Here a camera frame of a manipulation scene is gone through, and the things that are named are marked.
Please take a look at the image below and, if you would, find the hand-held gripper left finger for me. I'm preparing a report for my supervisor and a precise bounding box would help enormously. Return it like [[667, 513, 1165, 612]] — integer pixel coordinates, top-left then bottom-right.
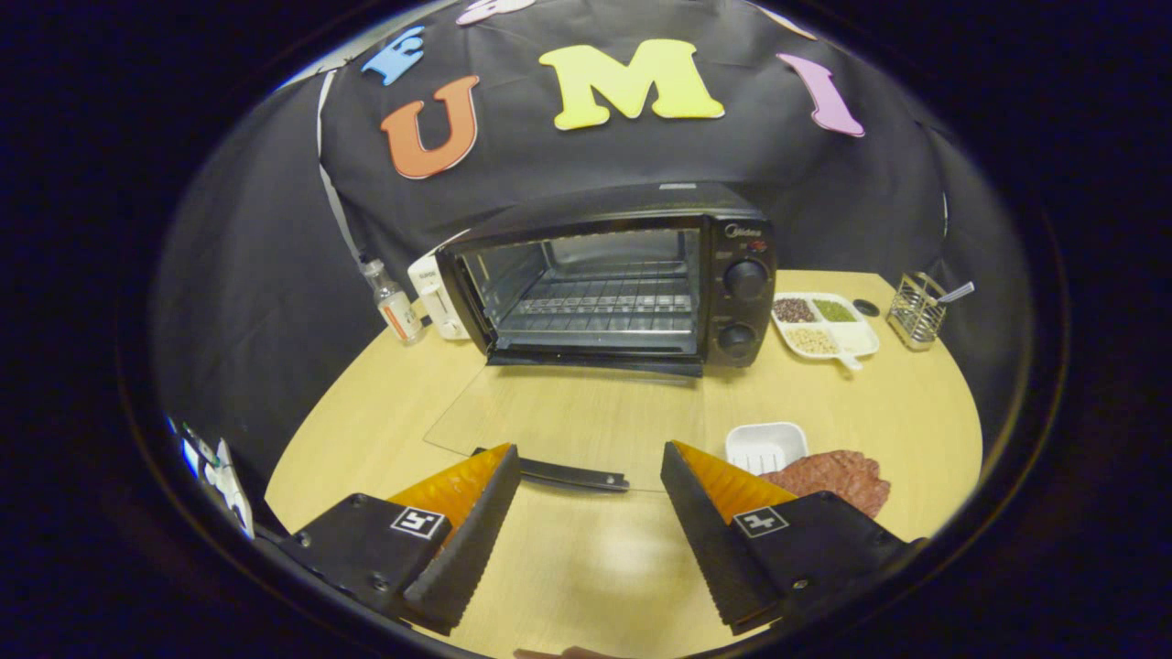
[[259, 443, 523, 637]]

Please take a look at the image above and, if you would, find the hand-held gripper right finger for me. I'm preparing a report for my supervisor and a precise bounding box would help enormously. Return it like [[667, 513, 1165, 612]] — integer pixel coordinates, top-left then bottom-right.
[[660, 440, 914, 637]]

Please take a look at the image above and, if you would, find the red meat slice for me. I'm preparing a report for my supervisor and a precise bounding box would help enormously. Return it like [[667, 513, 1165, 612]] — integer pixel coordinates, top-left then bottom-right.
[[758, 448, 892, 520]]

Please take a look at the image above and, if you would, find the black toaster oven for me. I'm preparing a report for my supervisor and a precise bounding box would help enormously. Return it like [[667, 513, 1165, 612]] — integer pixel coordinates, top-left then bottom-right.
[[423, 181, 777, 493]]

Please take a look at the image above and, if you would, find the small white ribbed tray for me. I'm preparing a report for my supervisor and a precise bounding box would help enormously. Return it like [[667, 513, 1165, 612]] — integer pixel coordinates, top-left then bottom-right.
[[725, 421, 810, 475]]

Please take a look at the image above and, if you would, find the pile of pale beans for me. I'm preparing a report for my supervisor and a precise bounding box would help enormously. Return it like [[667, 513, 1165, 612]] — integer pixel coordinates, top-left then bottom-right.
[[786, 326, 839, 356]]

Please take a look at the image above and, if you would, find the clear bottle with orange label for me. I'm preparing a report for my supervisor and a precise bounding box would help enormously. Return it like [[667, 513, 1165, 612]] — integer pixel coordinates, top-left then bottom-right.
[[359, 257, 427, 346]]

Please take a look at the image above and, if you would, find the white kitchen appliance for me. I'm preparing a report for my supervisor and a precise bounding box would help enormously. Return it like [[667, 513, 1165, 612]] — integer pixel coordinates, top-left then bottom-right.
[[407, 229, 472, 341]]

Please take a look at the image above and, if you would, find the white divided plate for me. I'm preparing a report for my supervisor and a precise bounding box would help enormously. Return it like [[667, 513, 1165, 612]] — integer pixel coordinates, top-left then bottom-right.
[[771, 291, 882, 372]]

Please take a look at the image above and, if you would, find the blue and white object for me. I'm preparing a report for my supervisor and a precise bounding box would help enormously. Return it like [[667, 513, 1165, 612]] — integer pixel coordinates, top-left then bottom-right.
[[168, 416, 255, 541]]

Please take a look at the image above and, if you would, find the wire mesh utensil holder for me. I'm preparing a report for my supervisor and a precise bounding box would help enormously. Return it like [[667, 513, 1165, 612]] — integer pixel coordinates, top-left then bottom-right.
[[885, 272, 949, 352]]

